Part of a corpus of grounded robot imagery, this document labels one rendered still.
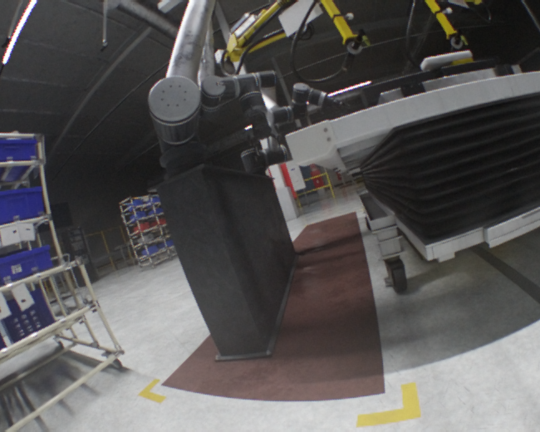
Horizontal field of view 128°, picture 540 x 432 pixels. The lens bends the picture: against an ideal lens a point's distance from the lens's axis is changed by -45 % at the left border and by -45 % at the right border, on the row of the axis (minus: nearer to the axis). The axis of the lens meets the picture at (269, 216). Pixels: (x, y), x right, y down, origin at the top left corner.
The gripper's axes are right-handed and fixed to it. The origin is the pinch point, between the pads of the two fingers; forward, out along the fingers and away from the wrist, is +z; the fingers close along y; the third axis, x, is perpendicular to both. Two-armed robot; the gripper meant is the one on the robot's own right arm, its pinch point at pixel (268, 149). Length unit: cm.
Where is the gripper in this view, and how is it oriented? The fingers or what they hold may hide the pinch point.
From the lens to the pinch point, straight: 106.5
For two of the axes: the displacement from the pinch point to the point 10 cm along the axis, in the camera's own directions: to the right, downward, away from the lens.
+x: -1.8, 1.2, -9.8
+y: -9.3, 2.9, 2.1
